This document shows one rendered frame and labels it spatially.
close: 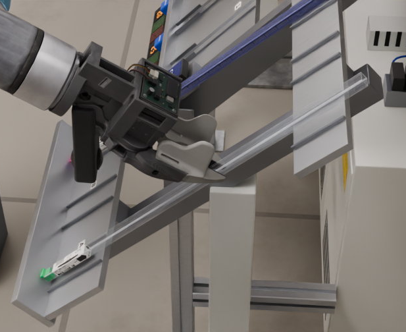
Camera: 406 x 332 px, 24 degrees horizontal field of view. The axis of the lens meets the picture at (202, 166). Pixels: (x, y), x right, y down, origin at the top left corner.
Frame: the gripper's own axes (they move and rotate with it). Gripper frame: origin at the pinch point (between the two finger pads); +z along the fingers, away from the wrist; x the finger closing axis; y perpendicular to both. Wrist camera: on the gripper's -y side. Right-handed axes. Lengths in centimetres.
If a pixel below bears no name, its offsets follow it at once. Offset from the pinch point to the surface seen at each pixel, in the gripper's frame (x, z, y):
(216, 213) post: 7.9, 8.5, -12.6
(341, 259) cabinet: 35, 48, -34
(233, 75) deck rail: 34.6, 8.6, -10.4
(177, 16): 59, 4, -22
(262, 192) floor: 89, 58, -74
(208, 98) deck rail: 34.6, 8.1, -16.3
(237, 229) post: 7.9, 12.6, -13.6
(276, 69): 136, 60, -71
